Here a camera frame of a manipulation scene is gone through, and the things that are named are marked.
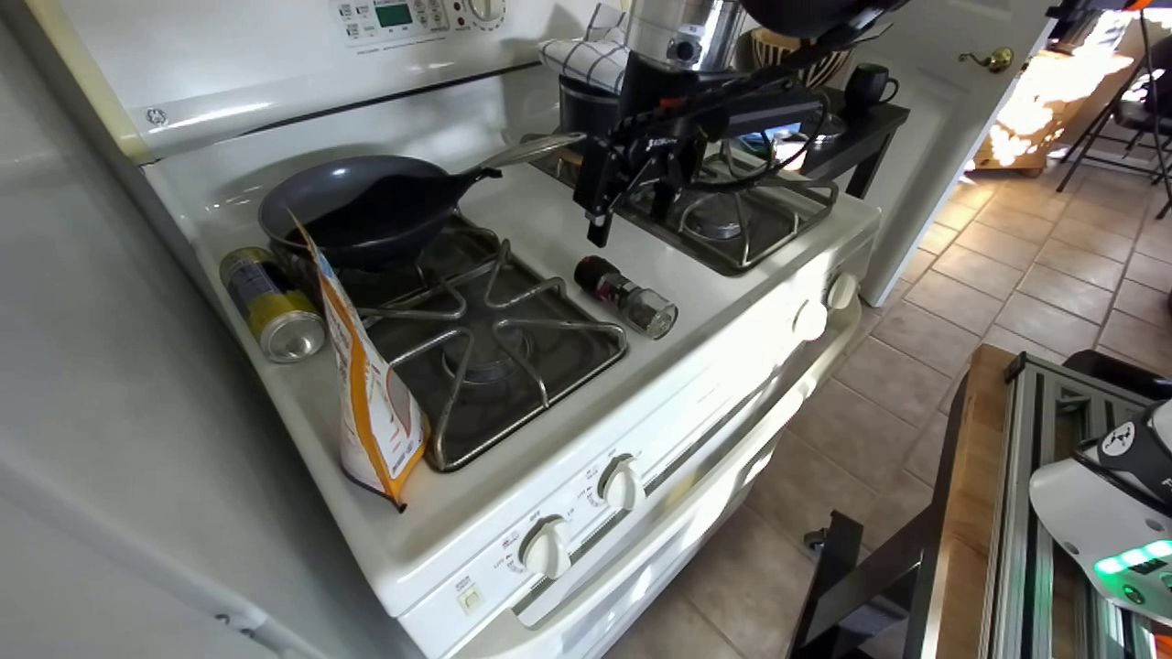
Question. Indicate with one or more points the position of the white stove knob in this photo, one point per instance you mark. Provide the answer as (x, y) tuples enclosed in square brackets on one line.
[(840, 290), (620, 482), (543, 548), (807, 321)]

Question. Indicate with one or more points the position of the white refrigerator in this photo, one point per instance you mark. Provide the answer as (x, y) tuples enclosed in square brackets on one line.
[(123, 488)]

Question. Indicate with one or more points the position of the white door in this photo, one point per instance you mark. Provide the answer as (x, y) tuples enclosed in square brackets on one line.
[(937, 148)]

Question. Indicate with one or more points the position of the brown cardboard box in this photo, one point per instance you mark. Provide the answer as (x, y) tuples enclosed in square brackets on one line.
[(1050, 111)]

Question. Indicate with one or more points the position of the black metal stand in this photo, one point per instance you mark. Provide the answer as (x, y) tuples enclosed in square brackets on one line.
[(853, 571)]

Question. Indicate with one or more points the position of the white checkered dish towel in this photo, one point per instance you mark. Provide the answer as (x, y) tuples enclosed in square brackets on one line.
[(587, 48)]

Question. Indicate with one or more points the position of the wooden board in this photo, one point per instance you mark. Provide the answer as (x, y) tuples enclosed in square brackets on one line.
[(972, 488)]

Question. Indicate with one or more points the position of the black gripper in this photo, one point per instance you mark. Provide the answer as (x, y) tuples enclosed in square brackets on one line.
[(654, 111)]

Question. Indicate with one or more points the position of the aluminium cart frame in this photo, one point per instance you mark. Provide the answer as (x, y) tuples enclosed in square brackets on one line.
[(1050, 513)]

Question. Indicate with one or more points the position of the black folding stand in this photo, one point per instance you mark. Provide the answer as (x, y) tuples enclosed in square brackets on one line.
[(1123, 111)]

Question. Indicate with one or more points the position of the brass door knob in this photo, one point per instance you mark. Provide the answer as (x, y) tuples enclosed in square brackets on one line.
[(991, 56)]

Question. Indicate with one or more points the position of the dark frying pan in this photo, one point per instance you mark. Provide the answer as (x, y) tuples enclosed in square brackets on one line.
[(367, 204)]

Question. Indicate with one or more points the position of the white gas stove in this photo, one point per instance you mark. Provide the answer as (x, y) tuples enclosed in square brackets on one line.
[(552, 513)]

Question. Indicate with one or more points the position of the black cast iron burner grate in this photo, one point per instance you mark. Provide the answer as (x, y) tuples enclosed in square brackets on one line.
[(487, 342), (746, 225)]

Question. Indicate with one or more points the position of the orange food pouch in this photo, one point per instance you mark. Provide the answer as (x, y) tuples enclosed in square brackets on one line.
[(370, 403)]

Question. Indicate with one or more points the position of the small dark spice bottle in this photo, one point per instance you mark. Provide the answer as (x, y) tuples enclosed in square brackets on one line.
[(622, 299)]

